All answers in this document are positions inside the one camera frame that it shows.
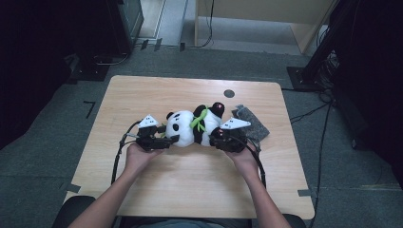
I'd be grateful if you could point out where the grey fluffy cloth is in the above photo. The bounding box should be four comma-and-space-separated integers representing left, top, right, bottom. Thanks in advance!
231, 104, 271, 143

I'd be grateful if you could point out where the tangled cable bundle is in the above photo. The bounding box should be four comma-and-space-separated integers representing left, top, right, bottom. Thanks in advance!
317, 50, 340, 94

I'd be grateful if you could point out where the light wooden desk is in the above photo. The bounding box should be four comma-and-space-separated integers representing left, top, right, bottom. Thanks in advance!
193, 0, 338, 55

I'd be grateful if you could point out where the hanging black cable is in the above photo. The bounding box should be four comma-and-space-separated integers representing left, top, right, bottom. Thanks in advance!
189, 0, 215, 49

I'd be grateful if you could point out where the looped black floor cable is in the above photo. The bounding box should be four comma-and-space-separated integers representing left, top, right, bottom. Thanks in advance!
93, 51, 129, 67

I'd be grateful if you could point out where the left hand-held gripper cable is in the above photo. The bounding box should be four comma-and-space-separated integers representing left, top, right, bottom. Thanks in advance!
110, 120, 142, 184

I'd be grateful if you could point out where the black monitor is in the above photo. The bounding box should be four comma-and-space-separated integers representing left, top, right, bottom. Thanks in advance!
106, 0, 145, 56

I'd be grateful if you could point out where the person's right hand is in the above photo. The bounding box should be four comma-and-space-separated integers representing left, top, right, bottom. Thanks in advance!
225, 143, 260, 179

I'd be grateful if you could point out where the person's left hand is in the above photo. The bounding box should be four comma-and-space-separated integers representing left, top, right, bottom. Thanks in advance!
125, 143, 164, 174

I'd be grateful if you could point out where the dark curtain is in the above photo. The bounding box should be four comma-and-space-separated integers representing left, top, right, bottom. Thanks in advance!
0, 0, 110, 150
332, 0, 403, 188

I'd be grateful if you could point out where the hand-held gripper cable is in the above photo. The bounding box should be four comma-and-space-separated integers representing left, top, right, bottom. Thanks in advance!
110, 120, 142, 184
234, 136, 267, 188

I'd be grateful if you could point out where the panda plush toy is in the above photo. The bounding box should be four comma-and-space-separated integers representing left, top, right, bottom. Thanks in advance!
164, 102, 226, 148

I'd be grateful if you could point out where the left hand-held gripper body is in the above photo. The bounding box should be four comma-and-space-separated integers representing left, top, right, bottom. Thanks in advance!
136, 114, 172, 152

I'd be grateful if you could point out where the right hand-held gripper cable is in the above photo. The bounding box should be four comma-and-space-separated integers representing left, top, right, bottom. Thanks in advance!
234, 136, 267, 188

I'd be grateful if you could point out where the long black floor cable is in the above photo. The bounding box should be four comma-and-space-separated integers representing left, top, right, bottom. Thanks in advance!
308, 103, 333, 228

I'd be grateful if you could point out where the black metal stand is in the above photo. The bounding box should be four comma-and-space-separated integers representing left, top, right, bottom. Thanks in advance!
286, 0, 350, 93

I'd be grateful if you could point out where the short black floor cable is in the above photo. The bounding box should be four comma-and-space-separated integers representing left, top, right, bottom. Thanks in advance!
289, 103, 331, 124

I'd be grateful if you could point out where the black stand base plate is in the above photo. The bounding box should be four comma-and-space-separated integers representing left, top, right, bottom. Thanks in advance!
67, 53, 110, 83

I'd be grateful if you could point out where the person's clothing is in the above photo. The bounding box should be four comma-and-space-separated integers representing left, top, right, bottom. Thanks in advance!
142, 219, 222, 228

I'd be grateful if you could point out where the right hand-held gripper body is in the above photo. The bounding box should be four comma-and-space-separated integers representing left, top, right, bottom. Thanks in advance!
218, 117, 253, 154

